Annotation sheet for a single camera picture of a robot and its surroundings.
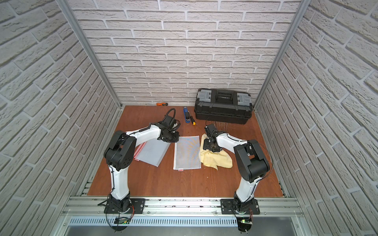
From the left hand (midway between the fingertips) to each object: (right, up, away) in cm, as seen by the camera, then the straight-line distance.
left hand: (180, 137), depth 98 cm
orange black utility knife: (-17, +26, +24) cm, 39 cm away
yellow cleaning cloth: (+25, -13, -8) cm, 29 cm away
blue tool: (+4, +16, +13) cm, 21 cm away
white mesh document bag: (+5, -10, -3) cm, 12 cm away
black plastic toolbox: (+29, +22, 0) cm, 36 cm away
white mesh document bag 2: (-18, -9, -4) cm, 21 cm away
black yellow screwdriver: (+9, +11, +11) cm, 18 cm away
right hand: (+21, -6, -1) cm, 22 cm away
